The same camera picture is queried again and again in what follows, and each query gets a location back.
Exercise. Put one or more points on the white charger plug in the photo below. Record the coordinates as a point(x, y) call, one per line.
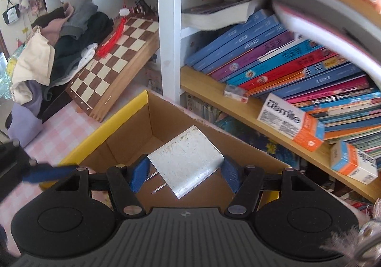
point(184, 159)

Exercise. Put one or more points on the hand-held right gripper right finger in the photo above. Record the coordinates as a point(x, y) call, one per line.
point(232, 174)

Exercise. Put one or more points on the white wooden bookshelf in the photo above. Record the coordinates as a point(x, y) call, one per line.
point(169, 17)

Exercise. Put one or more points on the black garment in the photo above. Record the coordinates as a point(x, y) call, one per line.
point(89, 28)

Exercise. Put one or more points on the orange white carton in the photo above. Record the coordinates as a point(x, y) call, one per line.
point(288, 121)
point(352, 162)

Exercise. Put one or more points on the grey garment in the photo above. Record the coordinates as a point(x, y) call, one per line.
point(80, 17)

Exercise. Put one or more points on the yellow cardboard box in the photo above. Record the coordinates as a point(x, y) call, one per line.
point(125, 142)

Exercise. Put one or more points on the row of dark chess pieces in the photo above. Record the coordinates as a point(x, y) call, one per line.
point(143, 7)

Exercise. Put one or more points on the pink printed desktop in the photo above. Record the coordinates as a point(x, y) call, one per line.
point(59, 130)

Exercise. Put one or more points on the wooden chessboard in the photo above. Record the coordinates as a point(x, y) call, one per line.
point(113, 61)

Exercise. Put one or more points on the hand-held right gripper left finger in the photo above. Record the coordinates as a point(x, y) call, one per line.
point(138, 174)

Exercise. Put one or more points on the lilac garment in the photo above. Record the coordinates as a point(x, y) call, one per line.
point(23, 127)

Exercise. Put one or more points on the small red white carton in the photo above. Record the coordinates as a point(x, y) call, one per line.
point(236, 94)

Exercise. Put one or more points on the thick white-paged book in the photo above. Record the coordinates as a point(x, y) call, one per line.
point(217, 18)

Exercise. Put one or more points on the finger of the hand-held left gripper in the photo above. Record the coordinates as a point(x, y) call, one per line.
point(50, 173)

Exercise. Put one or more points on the red tassel ornament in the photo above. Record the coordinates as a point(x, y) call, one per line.
point(110, 43)

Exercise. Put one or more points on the white lamp bar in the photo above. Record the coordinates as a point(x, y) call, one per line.
point(312, 31)

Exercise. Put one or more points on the pink small backpack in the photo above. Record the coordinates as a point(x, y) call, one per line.
point(37, 3)
point(24, 3)

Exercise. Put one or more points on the black white tote bag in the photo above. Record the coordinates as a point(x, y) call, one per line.
point(11, 14)

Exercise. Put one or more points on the pink garment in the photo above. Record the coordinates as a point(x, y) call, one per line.
point(53, 31)

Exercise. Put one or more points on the row of colourful books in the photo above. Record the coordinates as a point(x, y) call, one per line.
point(268, 55)

